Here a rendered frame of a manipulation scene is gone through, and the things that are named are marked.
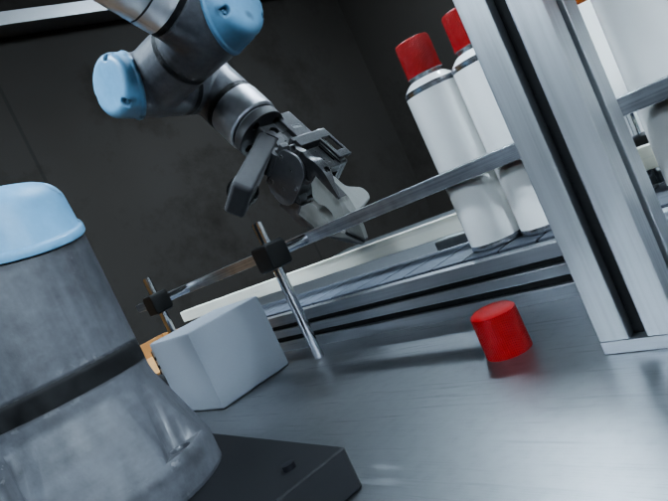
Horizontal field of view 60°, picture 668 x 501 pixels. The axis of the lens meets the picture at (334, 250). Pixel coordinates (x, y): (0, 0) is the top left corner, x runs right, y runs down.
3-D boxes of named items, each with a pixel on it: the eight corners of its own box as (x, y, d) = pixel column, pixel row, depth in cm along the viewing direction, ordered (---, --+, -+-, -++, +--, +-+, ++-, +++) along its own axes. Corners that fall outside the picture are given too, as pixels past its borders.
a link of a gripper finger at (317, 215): (388, 228, 70) (336, 180, 73) (358, 245, 66) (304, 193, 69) (378, 245, 72) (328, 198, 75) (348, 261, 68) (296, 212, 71)
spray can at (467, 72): (587, 208, 51) (496, -9, 50) (569, 226, 48) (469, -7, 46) (535, 224, 55) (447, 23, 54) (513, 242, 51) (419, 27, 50)
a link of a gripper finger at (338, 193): (352, 185, 66) (300, 138, 68) (343, 189, 65) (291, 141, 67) (337, 214, 69) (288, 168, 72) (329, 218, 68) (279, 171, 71)
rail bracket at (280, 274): (360, 332, 67) (300, 203, 66) (318, 362, 62) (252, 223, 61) (342, 335, 70) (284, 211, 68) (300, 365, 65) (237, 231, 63)
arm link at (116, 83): (125, 18, 61) (204, 25, 69) (78, 72, 68) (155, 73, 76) (154, 86, 61) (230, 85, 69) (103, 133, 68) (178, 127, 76)
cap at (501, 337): (481, 366, 41) (462, 323, 41) (493, 345, 44) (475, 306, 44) (527, 355, 39) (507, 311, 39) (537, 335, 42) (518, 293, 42)
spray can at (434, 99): (535, 225, 55) (447, 23, 53) (509, 245, 51) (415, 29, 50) (489, 239, 58) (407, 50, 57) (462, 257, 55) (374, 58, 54)
